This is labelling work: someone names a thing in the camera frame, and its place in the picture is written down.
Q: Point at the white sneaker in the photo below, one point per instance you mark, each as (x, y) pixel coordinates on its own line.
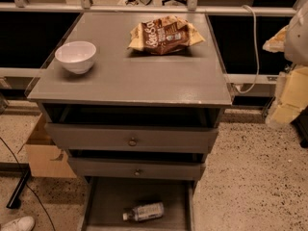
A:
(19, 224)

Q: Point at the cardboard box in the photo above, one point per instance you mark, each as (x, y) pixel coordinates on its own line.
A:
(45, 158)

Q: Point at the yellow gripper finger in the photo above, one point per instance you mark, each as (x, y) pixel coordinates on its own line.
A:
(290, 99)
(277, 42)

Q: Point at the grey drawer cabinet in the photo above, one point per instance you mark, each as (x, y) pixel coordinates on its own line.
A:
(135, 115)

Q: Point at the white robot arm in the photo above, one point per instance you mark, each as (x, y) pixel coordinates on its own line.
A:
(296, 40)

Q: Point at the white ceramic bowl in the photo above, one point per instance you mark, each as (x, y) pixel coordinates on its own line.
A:
(77, 56)

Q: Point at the grey bottom drawer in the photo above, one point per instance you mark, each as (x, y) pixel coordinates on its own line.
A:
(109, 198)

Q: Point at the metal rail frame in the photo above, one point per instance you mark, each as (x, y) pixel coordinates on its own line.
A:
(144, 7)

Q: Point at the brown snack chip bag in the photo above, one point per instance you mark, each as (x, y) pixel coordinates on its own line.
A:
(164, 35)

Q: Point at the blue plastic water bottle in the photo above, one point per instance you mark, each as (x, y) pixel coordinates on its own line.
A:
(145, 212)

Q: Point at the black metal floor bar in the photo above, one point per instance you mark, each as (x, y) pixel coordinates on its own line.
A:
(15, 202)

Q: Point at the grey drawer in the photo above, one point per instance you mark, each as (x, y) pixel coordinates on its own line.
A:
(135, 169)
(109, 198)
(128, 138)

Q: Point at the grey middle drawer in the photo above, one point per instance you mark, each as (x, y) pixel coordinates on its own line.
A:
(135, 169)

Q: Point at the grey top drawer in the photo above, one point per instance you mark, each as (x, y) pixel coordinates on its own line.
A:
(128, 138)

